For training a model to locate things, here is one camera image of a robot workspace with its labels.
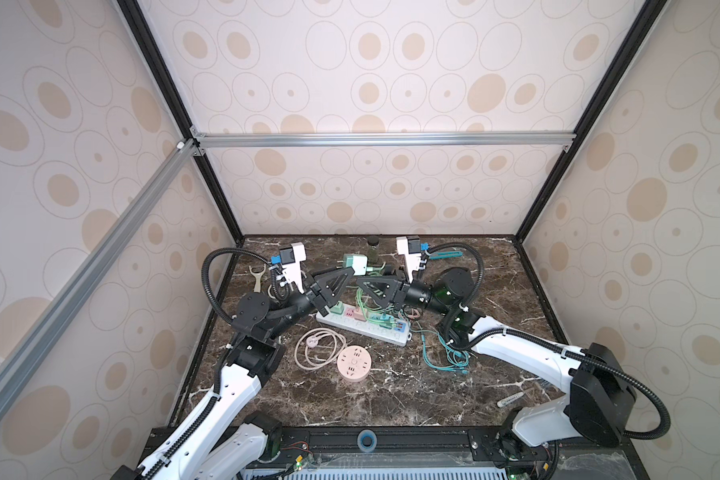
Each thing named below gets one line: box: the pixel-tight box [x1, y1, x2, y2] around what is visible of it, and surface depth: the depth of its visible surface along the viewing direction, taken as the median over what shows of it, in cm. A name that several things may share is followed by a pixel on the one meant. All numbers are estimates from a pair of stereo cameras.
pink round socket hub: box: [337, 345, 372, 381], surface depth 87 cm
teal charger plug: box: [379, 313, 396, 329], surface depth 89 cm
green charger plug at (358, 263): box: [343, 253, 368, 275], surface depth 60 cm
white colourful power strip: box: [316, 305, 412, 347], surface depth 94 cm
